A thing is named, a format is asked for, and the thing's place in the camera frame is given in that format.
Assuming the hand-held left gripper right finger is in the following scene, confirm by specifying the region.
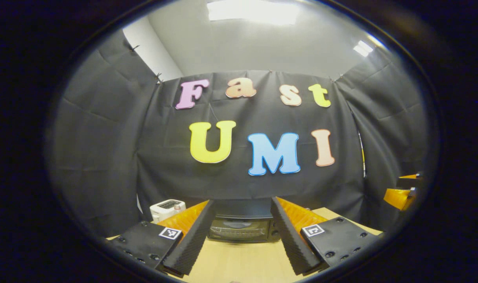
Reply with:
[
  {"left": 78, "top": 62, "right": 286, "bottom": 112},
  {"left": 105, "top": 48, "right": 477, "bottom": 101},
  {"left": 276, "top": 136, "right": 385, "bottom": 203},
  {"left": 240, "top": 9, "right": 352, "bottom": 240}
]
[{"left": 270, "top": 196, "right": 380, "bottom": 276}]

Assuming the large ceiling light panel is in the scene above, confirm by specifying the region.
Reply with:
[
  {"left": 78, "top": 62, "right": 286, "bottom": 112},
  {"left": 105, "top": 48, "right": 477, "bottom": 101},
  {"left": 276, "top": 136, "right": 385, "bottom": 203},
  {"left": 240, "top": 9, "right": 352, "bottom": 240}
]
[{"left": 207, "top": 0, "right": 300, "bottom": 25}]

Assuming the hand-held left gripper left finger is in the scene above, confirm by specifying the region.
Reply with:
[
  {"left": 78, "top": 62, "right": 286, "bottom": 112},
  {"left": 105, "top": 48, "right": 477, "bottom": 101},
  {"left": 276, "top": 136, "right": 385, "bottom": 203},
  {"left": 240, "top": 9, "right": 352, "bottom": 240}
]
[{"left": 107, "top": 200, "right": 216, "bottom": 276}]

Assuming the black electric oven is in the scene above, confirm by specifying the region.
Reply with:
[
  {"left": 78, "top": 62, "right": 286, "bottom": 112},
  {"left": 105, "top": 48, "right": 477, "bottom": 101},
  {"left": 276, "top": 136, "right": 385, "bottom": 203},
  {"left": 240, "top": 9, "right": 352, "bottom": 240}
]
[{"left": 207, "top": 198, "right": 282, "bottom": 243}]

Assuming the white kitchen scale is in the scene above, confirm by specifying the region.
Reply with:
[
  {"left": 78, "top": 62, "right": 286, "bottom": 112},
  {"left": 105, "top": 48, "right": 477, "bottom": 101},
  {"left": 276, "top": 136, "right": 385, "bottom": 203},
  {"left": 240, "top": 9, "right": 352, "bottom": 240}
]
[{"left": 149, "top": 199, "right": 186, "bottom": 224}]

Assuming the black backdrop cloth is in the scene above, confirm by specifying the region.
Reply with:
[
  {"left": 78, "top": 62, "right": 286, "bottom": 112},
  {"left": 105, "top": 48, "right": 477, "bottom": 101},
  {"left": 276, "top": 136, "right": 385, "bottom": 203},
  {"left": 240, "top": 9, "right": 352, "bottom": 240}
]
[{"left": 50, "top": 29, "right": 430, "bottom": 238}]

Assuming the small ceiling light panel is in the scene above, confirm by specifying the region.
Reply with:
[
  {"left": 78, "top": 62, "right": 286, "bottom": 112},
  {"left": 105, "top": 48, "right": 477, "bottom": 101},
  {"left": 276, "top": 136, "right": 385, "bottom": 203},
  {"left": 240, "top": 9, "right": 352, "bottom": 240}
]
[{"left": 353, "top": 39, "right": 374, "bottom": 57}]

